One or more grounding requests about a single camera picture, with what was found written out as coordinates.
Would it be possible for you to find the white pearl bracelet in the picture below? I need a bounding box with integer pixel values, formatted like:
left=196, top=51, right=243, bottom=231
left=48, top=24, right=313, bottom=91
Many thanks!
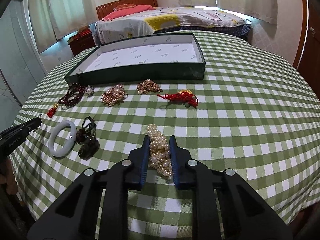
left=145, top=123, right=174, bottom=179

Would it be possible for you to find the white jade bangle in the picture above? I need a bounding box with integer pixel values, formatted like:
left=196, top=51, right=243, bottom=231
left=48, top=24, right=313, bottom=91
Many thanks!
left=48, top=120, right=76, bottom=159

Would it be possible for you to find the red cord gold charm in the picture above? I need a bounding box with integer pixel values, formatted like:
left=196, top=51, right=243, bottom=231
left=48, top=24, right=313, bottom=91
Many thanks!
left=157, top=89, right=199, bottom=108

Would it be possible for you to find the rose gold chain bracelet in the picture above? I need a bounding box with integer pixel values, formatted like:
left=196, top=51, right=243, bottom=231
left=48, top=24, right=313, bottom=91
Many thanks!
left=100, top=83, right=129, bottom=107

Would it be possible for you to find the dark red bead mala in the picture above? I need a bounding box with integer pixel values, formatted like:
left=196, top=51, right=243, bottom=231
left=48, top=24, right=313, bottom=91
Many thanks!
left=47, top=83, right=85, bottom=118

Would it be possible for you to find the dark green jewelry tray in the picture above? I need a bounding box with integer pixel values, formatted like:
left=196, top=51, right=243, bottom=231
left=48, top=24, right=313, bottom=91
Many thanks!
left=65, top=33, right=206, bottom=86

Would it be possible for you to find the person's hand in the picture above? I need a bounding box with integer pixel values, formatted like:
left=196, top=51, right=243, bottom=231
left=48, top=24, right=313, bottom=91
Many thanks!
left=1, top=158, right=18, bottom=195

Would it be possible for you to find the green white checked tablecloth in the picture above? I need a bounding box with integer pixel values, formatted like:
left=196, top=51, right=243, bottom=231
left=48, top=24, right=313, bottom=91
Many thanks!
left=10, top=31, right=319, bottom=224

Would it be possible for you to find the dark wooden nightstand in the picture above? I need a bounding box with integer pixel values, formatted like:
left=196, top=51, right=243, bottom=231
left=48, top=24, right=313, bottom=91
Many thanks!
left=67, top=25, right=96, bottom=56

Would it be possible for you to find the bed with patterned sheet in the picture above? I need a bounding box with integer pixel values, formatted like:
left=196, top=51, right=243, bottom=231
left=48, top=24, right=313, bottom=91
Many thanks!
left=95, top=7, right=251, bottom=44

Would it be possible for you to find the white curtain left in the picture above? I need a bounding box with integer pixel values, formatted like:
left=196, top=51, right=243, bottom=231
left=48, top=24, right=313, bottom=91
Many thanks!
left=28, top=0, right=98, bottom=53

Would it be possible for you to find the pink pillow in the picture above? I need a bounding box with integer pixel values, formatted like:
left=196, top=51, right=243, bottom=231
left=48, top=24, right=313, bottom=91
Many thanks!
left=101, top=5, right=155, bottom=21

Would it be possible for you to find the wooden headboard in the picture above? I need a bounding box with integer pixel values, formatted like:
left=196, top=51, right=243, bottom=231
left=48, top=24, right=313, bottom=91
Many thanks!
left=95, top=0, right=158, bottom=21

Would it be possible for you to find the brown wooden door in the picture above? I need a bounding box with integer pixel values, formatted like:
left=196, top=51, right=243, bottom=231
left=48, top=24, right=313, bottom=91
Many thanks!
left=293, top=0, right=319, bottom=96

